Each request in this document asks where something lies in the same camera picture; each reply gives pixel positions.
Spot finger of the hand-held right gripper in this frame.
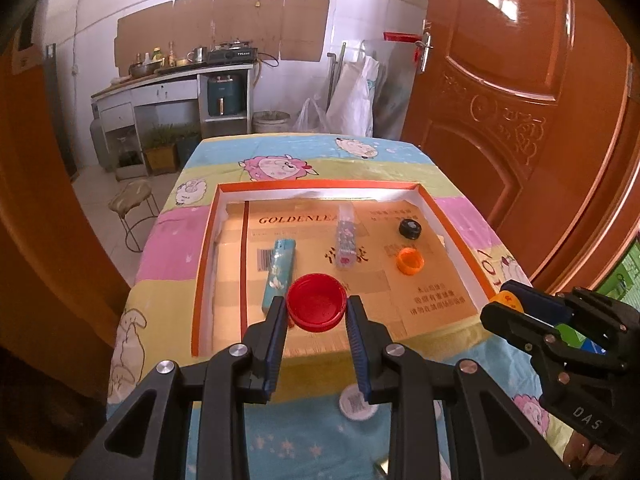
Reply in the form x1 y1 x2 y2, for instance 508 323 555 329
480 302 563 366
500 280 628 341

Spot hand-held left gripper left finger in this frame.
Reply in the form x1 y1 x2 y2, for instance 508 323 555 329
65 296 290 480

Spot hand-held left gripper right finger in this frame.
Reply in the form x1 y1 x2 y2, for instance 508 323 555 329
346 295 573 480

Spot yellow bottle cap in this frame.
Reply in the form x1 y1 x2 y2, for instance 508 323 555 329
492 287 523 311

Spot white bottle cap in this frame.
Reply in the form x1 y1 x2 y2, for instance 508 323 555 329
339 385 381 422

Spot red bottle cap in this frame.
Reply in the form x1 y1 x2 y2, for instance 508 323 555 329
287 273 347 333

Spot shallow cardboard box tray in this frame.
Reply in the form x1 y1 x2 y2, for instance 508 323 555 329
191 181 501 358

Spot teal lighter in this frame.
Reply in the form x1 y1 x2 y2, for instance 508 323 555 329
262 238 297 317

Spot orange bottle cap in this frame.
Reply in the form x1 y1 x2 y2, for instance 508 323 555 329
396 248 426 276

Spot clear plastic tube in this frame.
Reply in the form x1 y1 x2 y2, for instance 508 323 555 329
336 203 359 271

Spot person's right hand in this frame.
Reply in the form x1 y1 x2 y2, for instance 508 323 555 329
562 432 618 476

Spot green printed box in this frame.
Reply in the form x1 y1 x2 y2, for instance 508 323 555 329
595 232 640 306

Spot cartoon sheep printed blanket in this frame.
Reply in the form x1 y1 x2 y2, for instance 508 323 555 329
106 132 581 480

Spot round metal stool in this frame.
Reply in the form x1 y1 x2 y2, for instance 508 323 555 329
109 180 161 253

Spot dark planter pot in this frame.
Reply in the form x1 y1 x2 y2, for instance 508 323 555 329
175 127 202 171

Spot wooden planter crate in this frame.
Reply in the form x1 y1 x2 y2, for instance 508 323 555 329
142 132 178 176

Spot round grey basin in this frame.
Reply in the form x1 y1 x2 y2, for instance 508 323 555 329
251 111 291 135

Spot clear plastic bag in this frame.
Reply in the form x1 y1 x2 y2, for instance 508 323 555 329
291 97 331 134

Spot carved wooden door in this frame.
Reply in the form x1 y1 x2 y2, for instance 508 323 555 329
400 0 633 281

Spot white woven sack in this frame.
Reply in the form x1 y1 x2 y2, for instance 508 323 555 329
327 55 386 138

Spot grey woven sack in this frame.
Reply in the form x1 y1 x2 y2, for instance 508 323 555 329
375 65 416 141

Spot teal air fryer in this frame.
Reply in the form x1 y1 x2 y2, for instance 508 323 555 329
206 74 247 118

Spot grey poles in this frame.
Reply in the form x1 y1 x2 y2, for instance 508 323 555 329
327 40 348 111

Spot white kitchen counter cabinet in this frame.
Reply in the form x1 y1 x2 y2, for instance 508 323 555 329
91 62 256 171

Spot black gas stove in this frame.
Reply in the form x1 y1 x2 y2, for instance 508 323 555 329
207 46 259 65

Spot metal door handle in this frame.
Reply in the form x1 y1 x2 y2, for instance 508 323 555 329
417 32 435 73

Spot cardboard wall sheets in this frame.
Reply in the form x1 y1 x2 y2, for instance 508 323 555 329
114 0 331 68

